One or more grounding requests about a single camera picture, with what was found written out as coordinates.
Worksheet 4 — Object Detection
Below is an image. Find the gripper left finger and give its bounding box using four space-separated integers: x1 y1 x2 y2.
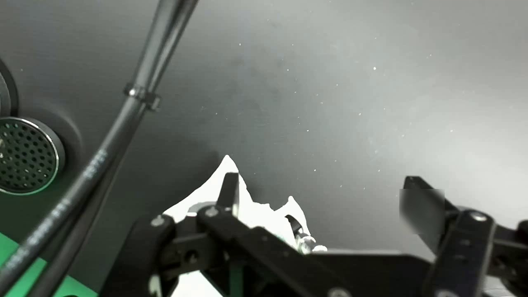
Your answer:
99 172 351 297

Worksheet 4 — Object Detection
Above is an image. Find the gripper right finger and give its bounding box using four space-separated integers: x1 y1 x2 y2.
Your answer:
399 176 528 297

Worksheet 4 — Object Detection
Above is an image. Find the white towel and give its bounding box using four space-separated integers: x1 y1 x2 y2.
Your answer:
163 155 328 297

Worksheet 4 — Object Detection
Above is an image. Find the round perforated metal grille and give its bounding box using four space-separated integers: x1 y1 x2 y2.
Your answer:
0 117 66 196

